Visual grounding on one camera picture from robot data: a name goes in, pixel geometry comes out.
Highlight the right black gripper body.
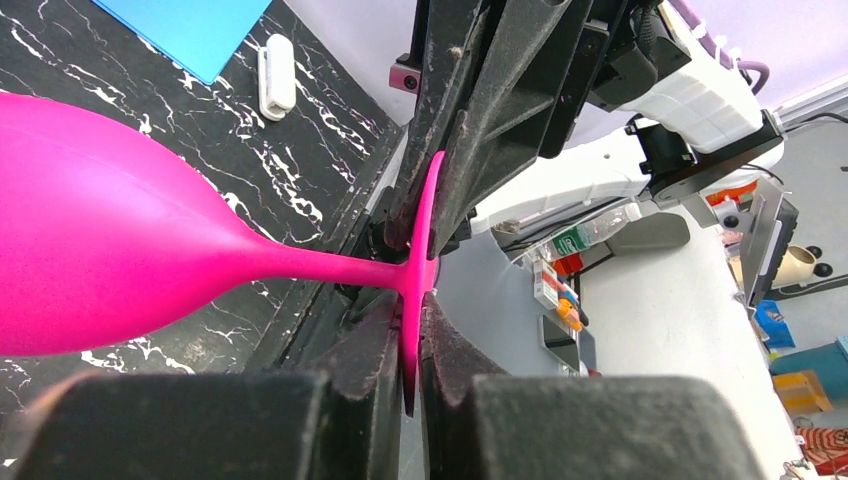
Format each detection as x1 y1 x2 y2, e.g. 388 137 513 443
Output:
539 1 691 158

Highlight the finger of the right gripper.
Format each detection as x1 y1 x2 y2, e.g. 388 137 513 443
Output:
383 1 491 251
428 1 595 258

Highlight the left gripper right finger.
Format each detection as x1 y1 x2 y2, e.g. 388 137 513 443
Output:
419 295 764 479

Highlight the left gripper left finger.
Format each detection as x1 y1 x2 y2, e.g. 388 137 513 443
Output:
16 293 402 479

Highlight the magenta wine glass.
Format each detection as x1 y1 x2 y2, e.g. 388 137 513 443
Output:
1 93 443 409

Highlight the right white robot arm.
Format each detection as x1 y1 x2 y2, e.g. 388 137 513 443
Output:
370 1 784 259

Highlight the small white rectangular device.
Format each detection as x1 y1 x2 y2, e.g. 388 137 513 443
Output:
258 34 297 121

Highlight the clear plastic water bottle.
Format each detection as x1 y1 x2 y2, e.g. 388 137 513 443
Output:
518 202 643 262

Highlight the grey desk surface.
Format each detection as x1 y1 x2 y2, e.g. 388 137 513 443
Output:
436 206 801 479

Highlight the blue flat sheet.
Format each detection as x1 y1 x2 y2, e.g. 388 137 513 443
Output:
95 0 271 86

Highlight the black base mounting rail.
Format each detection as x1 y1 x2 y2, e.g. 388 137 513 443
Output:
245 122 478 379

